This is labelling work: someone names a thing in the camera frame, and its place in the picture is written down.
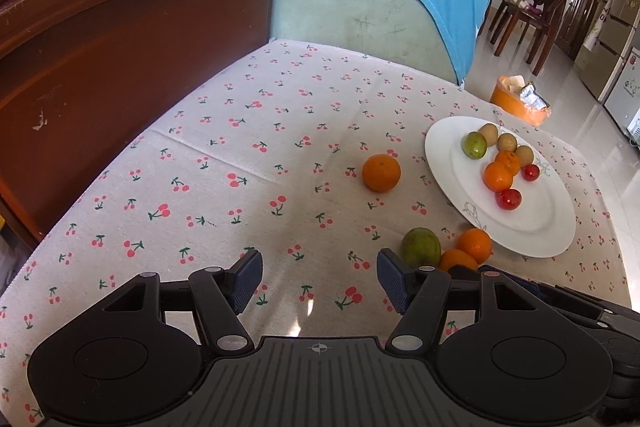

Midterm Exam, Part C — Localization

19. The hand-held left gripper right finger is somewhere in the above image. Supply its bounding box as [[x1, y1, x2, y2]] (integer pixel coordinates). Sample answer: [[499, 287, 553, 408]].
[[376, 248, 546, 354]]

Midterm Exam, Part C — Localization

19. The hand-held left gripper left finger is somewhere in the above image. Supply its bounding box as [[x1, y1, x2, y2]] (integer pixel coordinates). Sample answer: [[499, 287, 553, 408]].
[[99, 248, 264, 354]]

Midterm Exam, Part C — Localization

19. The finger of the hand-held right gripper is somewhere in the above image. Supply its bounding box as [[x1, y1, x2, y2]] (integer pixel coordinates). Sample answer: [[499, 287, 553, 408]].
[[449, 264, 617, 329]]

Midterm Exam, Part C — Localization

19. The white plate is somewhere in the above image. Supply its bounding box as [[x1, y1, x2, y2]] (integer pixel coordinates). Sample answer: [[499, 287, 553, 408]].
[[424, 116, 577, 259]]

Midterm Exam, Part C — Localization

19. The orange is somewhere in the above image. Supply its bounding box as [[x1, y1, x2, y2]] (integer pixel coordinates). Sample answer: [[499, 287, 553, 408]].
[[483, 161, 515, 192], [456, 228, 493, 264], [439, 248, 479, 273], [362, 154, 402, 193], [495, 150, 522, 175]]

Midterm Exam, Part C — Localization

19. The green round fruit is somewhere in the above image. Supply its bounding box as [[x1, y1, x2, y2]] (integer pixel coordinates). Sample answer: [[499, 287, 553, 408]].
[[461, 131, 488, 159], [400, 227, 442, 269]]

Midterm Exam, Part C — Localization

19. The cherry print tablecloth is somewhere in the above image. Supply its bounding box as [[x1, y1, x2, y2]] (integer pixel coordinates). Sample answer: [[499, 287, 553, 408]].
[[0, 38, 632, 427]]

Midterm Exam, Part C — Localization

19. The orange bin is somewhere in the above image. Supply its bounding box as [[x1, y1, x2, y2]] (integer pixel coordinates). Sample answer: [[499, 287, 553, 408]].
[[489, 76, 551, 128]]

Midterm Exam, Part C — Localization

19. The silver foil packet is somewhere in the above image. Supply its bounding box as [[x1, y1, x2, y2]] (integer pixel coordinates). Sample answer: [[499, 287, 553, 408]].
[[517, 82, 551, 112]]

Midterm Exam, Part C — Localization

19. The white refrigerator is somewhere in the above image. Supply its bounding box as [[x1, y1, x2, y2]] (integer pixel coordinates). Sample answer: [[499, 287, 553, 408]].
[[574, 0, 640, 146]]

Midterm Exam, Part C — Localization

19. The brown wooden cabinet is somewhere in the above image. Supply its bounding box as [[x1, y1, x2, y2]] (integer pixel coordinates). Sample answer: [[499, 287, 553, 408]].
[[0, 0, 293, 253]]

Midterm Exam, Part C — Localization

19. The dark wooden chair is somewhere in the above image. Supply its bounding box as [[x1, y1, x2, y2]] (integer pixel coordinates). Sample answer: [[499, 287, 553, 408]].
[[489, 0, 576, 76]]

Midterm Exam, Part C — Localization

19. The pale green sofa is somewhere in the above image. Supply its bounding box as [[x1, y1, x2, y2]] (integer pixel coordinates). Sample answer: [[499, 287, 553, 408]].
[[269, 0, 461, 85]]

